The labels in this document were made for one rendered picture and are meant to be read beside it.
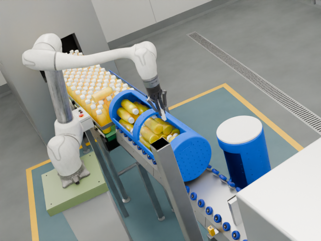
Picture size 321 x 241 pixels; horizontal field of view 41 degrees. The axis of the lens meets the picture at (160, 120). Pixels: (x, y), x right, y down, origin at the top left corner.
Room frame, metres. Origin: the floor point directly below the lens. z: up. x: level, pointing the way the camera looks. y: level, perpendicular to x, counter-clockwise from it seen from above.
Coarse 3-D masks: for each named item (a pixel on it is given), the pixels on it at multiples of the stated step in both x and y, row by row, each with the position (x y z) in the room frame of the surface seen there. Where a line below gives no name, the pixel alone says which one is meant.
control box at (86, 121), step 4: (80, 108) 2.99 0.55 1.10; (72, 112) 2.97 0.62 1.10; (76, 112) 2.94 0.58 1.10; (84, 112) 2.90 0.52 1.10; (76, 116) 2.88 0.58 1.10; (84, 116) 2.84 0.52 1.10; (88, 116) 2.83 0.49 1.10; (80, 120) 2.80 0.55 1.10; (84, 120) 2.81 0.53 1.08; (88, 120) 2.82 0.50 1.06; (84, 124) 2.81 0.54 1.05; (88, 124) 2.82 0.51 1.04; (92, 124) 2.83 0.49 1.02; (84, 128) 2.80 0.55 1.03; (88, 128) 2.81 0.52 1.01
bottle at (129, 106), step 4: (124, 100) 2.72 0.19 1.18; (128, 100) 2.71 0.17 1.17; (124, 104) 2.68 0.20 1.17; (128, 104) 2.64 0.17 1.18; (132, 104) 2.63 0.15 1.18; (124, 108) 2.67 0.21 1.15; (128, 108) 2.61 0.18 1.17; (132, 108) 2.59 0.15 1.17; (136, 108) 2.60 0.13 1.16; (132, 112) 2.58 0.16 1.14
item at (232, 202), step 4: (228, 200) 1.55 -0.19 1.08; (232, 200) 1.54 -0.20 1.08; (236, 200) 1.53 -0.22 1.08; (228, 204) 1.54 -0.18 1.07; (232, 204) 1.52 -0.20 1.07; (236, 204) 1.53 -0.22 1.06; (232, 208) 1.52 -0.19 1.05; (236, 208) 1.53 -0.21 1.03; (232, 212) 1.53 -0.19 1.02; (236, 212) 1.53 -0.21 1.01; (232, 216) 1.54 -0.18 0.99; (236, 216) 1.53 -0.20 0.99; (240, 216) 1.53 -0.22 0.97; (236, 220) 1.52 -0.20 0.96; (240, 220) 1.53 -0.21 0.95; (236, 224) 1.52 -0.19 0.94
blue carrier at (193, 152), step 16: (128, 96) 2.77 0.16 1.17; (112, 112) 2.66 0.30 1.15; (144, 112) 2.37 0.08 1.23; (176, 144) 1.93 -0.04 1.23; (192, 144) 1.95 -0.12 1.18; (208, 144) 1.98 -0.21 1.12; (176, 160) 1.91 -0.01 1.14; (192, 160) 1.94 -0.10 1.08; (208, 160) 1.97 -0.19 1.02; (192, 176) 1.93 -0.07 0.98
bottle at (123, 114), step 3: (120, 108) 2.72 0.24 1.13; (123, 108) 2.71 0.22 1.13; (117, 111) 2.71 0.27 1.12; (120, 111) 2.68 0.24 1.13; (123, 111) 2.65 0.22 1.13; (126, 111) 2.65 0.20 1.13; (117, 114) 2.71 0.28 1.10; (120, 114) 2.65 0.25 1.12; (123, 114) 2.62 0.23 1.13; (126, 114) 2.60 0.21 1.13; (129, 114) 2.60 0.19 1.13; (120, 117) 2.66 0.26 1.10; (123, 117) 2.61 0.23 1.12; (126, 117) 2.58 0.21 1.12; (129, 117) 2.57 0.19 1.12; (132, 117) 2.58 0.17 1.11; (126, 120) 2.58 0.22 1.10
